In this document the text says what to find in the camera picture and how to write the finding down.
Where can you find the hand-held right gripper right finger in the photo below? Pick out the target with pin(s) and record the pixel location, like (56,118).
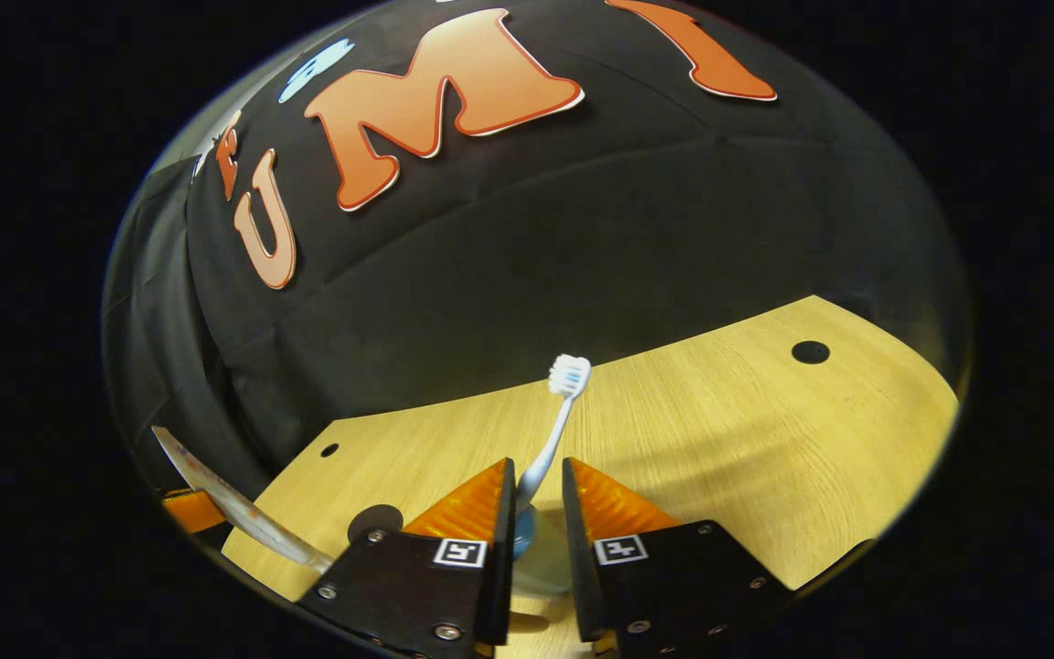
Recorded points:
(573,522)

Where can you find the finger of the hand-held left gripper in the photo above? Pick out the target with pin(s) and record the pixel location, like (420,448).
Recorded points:
(193,511)

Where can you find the white toothpaste tube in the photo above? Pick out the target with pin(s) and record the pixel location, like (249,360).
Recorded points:
(234,508)

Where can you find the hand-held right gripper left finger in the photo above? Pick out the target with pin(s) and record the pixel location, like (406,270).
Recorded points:
(506,522)

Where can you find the black backdrop cloth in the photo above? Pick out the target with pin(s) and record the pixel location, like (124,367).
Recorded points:
(582,247)

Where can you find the wooden desktop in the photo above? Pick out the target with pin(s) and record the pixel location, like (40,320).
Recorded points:
(747,458)

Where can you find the dark brown round coaster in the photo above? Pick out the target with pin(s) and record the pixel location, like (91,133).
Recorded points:
(371,520)

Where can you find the white toothbrush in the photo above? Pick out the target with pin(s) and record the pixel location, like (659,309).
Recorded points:
(556,430)

